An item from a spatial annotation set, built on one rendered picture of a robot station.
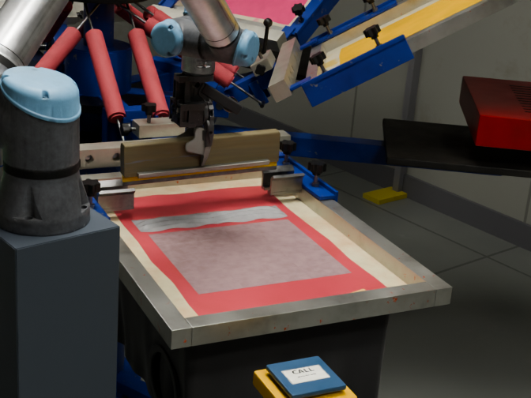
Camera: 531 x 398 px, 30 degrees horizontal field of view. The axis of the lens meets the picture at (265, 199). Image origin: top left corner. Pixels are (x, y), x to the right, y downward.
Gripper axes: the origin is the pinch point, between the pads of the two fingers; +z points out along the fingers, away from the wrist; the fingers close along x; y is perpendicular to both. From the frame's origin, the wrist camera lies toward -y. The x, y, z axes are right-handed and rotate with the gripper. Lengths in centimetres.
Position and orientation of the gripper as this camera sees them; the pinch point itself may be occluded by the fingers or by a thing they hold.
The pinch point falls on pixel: (201, 157)
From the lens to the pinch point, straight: 229.1
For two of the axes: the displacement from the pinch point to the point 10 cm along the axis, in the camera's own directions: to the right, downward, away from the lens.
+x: 4.3, 3.5, -8.3
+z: -0.8, 9.3, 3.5
